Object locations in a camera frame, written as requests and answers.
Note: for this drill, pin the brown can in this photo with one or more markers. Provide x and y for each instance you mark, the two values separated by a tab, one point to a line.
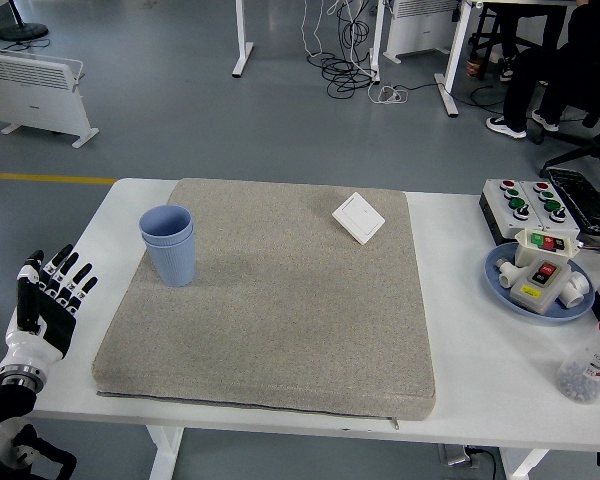
475	69

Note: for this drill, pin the white push-button control box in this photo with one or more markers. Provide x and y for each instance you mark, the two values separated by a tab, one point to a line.
567	222
500	210

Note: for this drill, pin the white desk leg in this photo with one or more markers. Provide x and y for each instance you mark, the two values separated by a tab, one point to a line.
452	60
377	45
242	50

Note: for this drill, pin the grey switch box red button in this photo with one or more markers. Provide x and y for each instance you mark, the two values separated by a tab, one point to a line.
540	295

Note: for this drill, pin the black flat ribbed case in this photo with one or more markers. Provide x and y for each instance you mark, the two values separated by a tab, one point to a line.
587	200

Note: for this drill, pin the white table leg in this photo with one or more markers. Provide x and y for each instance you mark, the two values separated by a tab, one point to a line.
522	465
165	450

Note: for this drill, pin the blue ribbed cup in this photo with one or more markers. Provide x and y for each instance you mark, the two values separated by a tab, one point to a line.
172	265
165	224

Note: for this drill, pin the white plastic pipe fitting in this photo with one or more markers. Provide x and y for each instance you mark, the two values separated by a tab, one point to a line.
507	277
577	295

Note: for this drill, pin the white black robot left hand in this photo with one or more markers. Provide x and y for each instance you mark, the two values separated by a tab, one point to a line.
30	345

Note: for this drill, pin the grey-brown cushion mat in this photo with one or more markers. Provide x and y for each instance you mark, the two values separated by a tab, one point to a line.
290	310

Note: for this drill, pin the blue round plate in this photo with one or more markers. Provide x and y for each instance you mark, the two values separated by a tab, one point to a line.
495	290

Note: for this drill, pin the white switch box green red buttons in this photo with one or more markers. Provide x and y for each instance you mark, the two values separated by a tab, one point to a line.
527	252

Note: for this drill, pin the black stool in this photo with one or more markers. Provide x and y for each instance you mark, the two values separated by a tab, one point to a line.
482	30

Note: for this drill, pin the clear screw jar red lid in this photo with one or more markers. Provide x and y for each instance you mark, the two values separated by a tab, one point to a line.
587	360

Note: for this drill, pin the white wall switch plate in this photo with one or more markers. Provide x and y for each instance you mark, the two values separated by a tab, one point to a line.
359	217

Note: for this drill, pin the grey power strip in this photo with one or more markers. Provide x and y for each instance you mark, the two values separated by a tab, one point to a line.
462	455

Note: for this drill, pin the white panel heater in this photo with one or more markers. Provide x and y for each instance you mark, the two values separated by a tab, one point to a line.
420	30
30	100

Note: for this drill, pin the person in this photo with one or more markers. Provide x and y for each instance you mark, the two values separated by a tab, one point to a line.
525	90
507	72

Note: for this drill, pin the black fan stand base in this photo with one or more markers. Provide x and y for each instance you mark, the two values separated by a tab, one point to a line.
24	31

